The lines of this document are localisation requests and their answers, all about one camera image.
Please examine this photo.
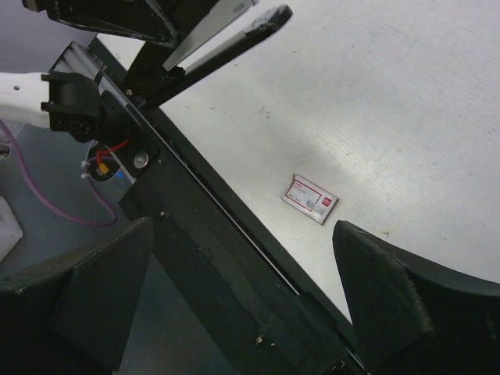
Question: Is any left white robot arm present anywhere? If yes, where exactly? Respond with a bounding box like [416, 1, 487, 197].
[1, 71, 106, 143]

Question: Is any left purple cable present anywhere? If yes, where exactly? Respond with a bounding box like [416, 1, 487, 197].
[0, 120, 118, 227]

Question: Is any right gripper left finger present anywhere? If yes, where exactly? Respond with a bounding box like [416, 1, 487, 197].
[1, 217, 154, 374]

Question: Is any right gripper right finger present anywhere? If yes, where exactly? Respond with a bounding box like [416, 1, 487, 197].
[333, 221, 499, 374]

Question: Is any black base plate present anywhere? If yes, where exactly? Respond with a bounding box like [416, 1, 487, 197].
[54, 40, 365, 374]

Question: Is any black stapler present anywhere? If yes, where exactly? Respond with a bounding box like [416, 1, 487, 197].
[23, 0, 293, 109]

